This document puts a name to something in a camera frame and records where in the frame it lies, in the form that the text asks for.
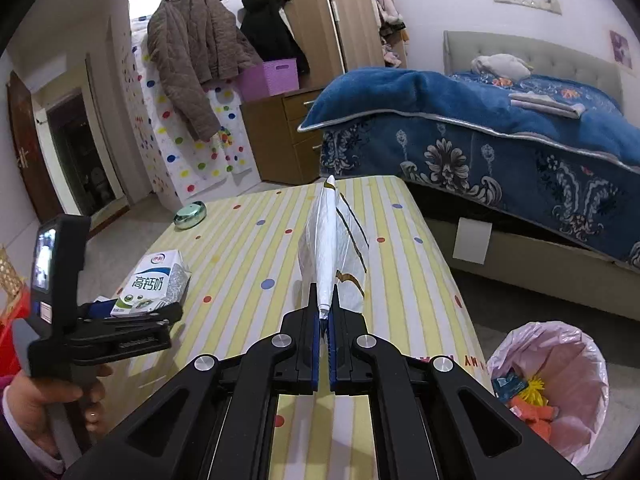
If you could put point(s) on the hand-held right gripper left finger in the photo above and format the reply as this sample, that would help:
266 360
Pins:
314 380

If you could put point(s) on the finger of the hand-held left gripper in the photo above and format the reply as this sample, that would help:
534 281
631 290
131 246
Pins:
165 316
102 306

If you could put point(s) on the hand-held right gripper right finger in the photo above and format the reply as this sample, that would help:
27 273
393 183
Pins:
334 375

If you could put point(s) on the white green milk carton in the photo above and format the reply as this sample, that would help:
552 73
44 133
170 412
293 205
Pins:
150 285

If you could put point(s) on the white wrapper with gold trim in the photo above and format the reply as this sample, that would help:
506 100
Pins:
325 240

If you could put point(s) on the clear packet with teal print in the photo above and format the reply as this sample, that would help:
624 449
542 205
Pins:
510 385

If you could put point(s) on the orange knit glove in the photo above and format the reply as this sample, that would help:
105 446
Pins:
542 430
530 407

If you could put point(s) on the yellow foam net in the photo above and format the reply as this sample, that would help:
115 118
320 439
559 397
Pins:
537 390

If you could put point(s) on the bin with pink bag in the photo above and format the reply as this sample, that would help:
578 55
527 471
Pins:
575 360

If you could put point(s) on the person's left hand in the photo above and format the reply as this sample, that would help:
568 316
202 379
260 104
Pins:
45 400

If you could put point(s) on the gold lattice box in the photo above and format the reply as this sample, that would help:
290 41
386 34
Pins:
10 275

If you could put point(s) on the striped yellow table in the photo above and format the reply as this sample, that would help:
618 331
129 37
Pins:
240 260

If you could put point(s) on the green round tin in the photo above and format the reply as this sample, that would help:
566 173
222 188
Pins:
190 215

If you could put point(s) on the white toilet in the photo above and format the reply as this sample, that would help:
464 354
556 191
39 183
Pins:
101 184

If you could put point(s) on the polka dot cover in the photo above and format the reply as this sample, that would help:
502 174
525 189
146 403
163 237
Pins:
165 150

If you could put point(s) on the brown wooden door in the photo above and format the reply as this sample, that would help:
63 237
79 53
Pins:
30 150

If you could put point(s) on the white paper sheet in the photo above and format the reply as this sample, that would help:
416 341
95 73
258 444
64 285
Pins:
471 240

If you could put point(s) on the wooden drawer cabinet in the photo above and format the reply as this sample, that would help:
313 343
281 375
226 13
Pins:
280 135

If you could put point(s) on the purple storage basket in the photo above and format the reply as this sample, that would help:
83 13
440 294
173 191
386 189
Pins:
270 80

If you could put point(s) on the brown quilted jacket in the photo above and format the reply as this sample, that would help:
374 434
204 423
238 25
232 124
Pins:
195 45

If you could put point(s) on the bed with blue quilt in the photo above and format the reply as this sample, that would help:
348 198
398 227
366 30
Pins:
400 90

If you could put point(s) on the black coat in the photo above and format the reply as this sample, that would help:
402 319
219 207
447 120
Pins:
270 30

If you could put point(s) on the wooden wardrobe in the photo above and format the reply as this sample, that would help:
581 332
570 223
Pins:
300 10

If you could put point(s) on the folded white cloth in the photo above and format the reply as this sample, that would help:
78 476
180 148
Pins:
545 104

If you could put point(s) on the white plush toy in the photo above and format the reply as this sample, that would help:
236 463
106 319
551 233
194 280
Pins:
502 66

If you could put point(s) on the hanging pink clothes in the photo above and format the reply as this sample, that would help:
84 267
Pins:
385 10

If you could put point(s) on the small wall picture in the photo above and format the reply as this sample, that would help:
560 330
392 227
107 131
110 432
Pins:
620 49

